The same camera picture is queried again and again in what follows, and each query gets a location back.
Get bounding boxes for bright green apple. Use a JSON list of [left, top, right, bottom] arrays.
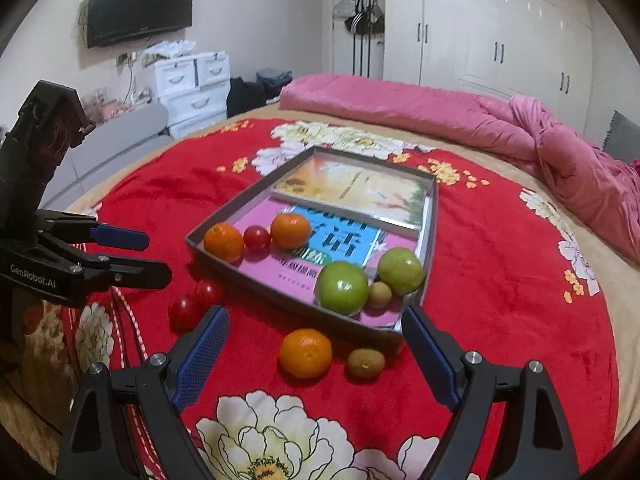
[[315, 261, 370, 317]]

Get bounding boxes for pink book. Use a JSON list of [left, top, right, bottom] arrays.
[[232, 197, 421, 331]]

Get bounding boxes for white drawer cabinet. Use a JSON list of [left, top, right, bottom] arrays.
[[152, 51, 233, 138]]

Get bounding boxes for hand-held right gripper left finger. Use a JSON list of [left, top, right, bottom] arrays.
[[57, 305, 232, 480]]

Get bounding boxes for orange mandarin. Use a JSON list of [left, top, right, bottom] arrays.
[[203, 223, 245, 264], [270, 213, 312, 251], [279, 328, 334, 379]]

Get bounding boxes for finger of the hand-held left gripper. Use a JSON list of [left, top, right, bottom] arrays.
[[35, 210, 150, 251], [37, 240, 172, 291]]

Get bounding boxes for red floral blanket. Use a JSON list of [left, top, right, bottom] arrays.
[[65, 117, 618, 480]]

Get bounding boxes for dark folded clothes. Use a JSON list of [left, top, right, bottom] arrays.
[[256, 69, 293, 98]]

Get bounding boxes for black backpack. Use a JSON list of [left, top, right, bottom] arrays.
[[226, 77, 266, 118]]

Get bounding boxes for pink quilt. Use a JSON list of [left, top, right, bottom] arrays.
[[278, 74, 640, 263]]

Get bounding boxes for red cherry tomato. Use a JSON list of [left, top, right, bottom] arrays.
[[243, 226, 272, 253], [168, 296, 203, 333], [194, 278, 224, 308]]

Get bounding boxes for hanging black bag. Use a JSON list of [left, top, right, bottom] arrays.
[[346, 0, 386, 36]]

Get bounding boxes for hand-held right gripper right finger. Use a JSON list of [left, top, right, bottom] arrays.
[[400, 304, 581, 480]]

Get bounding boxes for white door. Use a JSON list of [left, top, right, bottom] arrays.
[[322, 0, 386, 81]]

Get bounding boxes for yellow-green apple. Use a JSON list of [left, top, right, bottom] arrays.
[[377, 247, 426, 296]]

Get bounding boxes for brown patterned blanket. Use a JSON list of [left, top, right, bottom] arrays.
[[0, 300, 116, 461]]

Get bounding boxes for small brown kiwi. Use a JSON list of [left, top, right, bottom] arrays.
[[348, 348, 386, 379], [367, 281, 392, 309]]

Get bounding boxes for white wardrobe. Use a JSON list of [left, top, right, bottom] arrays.
[[382, 0, 596, 136]]

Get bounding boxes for landscape cover book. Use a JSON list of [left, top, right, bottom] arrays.
[[272, 156, 433, 231]]

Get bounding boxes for grey cardboard box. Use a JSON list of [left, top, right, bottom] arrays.
[[186, 146, 440, 346]]

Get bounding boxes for grey pillow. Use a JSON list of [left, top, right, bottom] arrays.
[[602, 110, 640, 166]]

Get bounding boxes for white plastic bag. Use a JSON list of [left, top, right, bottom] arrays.
[[142, 40, 196, 58]]

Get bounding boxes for black television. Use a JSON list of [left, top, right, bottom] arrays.
[[86, 0, 194, 49]]

